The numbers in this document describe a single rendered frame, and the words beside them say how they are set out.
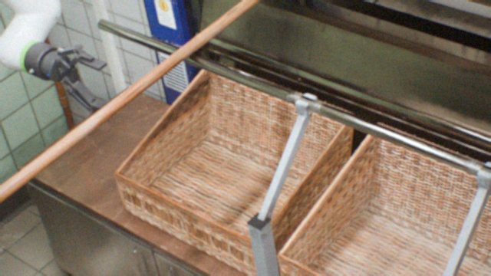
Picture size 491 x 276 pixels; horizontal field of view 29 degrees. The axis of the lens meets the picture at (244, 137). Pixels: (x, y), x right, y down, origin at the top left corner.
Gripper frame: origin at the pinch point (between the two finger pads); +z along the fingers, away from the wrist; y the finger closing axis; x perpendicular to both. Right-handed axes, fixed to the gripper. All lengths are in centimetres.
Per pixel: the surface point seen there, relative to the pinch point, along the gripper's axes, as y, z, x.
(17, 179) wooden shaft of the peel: -1.4, 9.2, 36.3
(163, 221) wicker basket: 56, -3, -10
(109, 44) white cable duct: 45, -72, -58
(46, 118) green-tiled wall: 90, -113, -50
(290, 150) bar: 10.2, 46.4, -13.7
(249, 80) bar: 0.6, 29.1, -21.4
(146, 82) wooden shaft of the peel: -1.8, 9.7, -5.4
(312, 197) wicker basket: 48, 35, -34
